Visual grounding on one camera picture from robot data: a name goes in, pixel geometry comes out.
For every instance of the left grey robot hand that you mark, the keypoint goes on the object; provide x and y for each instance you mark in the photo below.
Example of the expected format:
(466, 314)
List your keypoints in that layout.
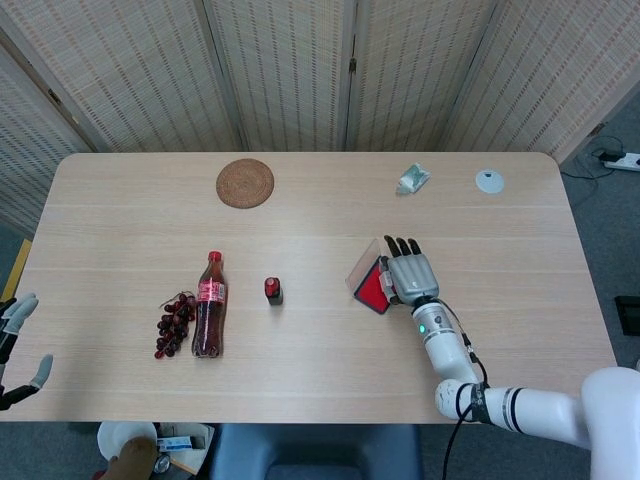
(20, 312)

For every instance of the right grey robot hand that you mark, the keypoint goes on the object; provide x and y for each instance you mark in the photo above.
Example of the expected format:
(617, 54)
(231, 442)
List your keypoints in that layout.
(415, 275)

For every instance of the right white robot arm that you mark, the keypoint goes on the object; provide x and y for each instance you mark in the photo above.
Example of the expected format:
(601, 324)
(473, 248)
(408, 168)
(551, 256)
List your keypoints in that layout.
(450, 350)

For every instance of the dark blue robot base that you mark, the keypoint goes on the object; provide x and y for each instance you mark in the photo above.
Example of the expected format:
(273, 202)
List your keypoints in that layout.
(315, 450)

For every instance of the red ink pad clear lid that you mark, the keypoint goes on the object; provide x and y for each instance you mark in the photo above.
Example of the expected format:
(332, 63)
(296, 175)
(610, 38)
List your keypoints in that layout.
(371, 292)

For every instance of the small red-capped bottle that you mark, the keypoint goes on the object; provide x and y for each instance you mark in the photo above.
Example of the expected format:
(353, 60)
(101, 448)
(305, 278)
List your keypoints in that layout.
(274, 292)

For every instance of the crumpled tissue pack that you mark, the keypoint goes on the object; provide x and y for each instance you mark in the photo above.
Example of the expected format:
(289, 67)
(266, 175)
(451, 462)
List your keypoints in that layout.
(412, 179)

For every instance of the round white grommet cover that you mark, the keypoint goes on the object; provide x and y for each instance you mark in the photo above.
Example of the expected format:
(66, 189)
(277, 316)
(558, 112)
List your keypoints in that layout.
(490, 182)

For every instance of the dark red grape bunch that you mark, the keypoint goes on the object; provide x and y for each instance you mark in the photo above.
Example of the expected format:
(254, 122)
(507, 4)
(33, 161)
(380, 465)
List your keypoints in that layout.
(172, 322)

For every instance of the white round plate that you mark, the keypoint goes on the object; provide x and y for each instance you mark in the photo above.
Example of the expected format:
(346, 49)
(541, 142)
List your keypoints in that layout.
(117, 435)

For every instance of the brown rounded object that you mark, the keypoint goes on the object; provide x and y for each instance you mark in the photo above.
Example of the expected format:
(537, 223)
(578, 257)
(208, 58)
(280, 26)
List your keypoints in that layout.
(132, 460)

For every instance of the cola bottle red label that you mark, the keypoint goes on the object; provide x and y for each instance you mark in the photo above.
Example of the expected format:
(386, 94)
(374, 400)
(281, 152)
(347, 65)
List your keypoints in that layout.
(209, 310)

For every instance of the round woven rattan coaster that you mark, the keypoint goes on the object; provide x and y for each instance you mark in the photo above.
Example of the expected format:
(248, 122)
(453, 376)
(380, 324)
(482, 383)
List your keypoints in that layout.
(245, 183)

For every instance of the blue white small box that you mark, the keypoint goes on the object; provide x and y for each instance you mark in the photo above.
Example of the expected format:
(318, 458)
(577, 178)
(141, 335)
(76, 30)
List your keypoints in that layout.
(175, 444)

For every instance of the black floor box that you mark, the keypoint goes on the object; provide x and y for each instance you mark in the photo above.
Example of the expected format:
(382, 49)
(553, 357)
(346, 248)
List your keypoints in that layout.
(629, 316)

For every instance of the white power strip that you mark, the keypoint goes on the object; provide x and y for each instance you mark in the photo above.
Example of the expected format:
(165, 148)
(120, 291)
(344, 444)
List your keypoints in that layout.
(625, 162)

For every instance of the woven folding screen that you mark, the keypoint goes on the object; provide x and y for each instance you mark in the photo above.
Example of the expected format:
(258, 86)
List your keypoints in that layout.
(280, 75)

